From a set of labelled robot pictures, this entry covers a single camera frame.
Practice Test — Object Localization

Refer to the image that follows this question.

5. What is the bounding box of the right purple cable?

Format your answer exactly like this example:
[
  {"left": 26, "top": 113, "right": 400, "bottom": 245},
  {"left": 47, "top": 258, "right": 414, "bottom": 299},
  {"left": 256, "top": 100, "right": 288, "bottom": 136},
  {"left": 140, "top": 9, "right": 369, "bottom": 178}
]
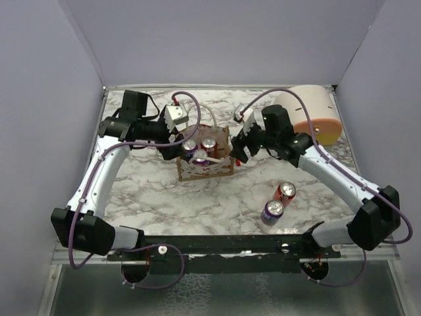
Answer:
[{"left": 235, "top": 88, "right": 414, "bottom": 286}]

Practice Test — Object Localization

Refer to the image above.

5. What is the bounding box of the purple cable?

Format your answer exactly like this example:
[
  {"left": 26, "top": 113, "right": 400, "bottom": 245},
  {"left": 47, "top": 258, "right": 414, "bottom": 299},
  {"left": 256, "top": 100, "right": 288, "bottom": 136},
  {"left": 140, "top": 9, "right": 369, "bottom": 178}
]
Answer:
[
  {"left": 68, "top": 92, "right": 202, "bottom": 290},
  {"left": 235, "top": 88, "right": 414, "bottom": 286}
]

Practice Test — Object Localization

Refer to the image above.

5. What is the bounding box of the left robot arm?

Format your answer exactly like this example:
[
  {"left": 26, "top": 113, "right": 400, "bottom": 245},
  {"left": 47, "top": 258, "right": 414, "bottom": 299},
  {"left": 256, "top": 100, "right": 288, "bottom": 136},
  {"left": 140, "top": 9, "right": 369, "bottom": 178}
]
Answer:
[{"left": 51, "top": 90, "right": 188, "bottom": 255}]

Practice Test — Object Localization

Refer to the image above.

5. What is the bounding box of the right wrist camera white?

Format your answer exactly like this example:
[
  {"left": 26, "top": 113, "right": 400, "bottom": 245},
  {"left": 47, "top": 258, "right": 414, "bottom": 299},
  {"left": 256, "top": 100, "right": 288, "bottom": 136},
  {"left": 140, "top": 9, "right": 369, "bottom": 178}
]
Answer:
[{"left": 234, "top": 105, "right": 256, "bottom": 135}]

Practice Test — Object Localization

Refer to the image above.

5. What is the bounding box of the purple can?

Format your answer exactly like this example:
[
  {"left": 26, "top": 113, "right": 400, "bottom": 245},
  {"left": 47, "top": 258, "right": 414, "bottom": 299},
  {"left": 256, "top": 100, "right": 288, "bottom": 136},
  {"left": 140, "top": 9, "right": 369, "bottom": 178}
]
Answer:
[
  {"left": 191, "top": 149, "right": 210, "bottom": 165},
  {"left": 182, "top": 139, "right": 198, "bottom": 162},
  {"left": 260, "top": 200, "right": 284, "bottom": 226}
]

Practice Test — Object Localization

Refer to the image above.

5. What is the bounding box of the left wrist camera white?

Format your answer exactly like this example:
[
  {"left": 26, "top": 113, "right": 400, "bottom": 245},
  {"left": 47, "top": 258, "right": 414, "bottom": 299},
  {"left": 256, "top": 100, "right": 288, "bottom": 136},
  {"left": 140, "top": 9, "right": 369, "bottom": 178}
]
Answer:
[{"left": 164, "top": 105, "right": 189, "bottom": 132}]

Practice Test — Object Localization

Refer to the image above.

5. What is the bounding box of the canvas bag with rope handles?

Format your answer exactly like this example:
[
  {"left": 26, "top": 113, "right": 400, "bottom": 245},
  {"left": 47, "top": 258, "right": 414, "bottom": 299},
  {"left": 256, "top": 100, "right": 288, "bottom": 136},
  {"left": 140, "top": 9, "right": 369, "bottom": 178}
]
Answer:
[{"left": 176, "top": 105, "right": 234, "bottom": 181}]

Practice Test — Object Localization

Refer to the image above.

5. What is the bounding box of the cream and orange bread box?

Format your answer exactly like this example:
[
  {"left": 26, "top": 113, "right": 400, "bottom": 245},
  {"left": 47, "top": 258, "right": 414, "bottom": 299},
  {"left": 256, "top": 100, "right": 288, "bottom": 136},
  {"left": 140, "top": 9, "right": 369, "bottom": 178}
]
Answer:
[{"left": 273, "top": 85, "right": 343, "bottom": 146}]

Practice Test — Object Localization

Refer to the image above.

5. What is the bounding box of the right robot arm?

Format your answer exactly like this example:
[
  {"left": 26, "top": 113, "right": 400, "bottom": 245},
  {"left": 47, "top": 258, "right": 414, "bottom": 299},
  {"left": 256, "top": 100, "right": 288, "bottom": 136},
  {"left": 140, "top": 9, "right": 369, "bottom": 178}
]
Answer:
[{"left": 230, "top": 105, "right": 401, "bottom": 251}]

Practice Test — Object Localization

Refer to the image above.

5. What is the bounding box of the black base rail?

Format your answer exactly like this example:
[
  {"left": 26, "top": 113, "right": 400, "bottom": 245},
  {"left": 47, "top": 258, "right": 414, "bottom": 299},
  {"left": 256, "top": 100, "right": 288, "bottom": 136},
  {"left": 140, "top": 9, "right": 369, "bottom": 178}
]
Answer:
[{"left": 107, "top": 232, "right": 340, "bottom": 275}]

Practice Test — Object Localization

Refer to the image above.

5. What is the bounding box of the red cola can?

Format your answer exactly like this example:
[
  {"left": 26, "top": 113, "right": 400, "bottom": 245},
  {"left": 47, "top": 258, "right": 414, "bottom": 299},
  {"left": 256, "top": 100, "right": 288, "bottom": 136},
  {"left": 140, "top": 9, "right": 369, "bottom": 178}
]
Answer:
[
  {"left": 201, "top": 136, "right": 218, "bottom": 158},
  {"left": 273, "top": 182, "right": 296, "bottom": 207}
]

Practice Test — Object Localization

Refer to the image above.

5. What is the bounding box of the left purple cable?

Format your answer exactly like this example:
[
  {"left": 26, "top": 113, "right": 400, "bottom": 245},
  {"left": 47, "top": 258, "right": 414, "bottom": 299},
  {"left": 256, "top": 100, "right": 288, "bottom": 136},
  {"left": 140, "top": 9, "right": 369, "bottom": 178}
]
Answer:
[{"left": 68, "top": 92, "right": 202, "bottom": 290}]

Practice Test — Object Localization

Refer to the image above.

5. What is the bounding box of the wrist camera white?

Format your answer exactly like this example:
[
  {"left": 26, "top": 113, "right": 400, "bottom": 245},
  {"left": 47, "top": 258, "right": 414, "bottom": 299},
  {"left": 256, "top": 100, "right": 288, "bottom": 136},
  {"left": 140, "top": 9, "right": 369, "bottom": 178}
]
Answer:
[
  {"left": 164, "top": 105, "right": 189, "bottom": 132},
  {"left": 234, "top": 105, "right": 256, "bottom": 135}
]

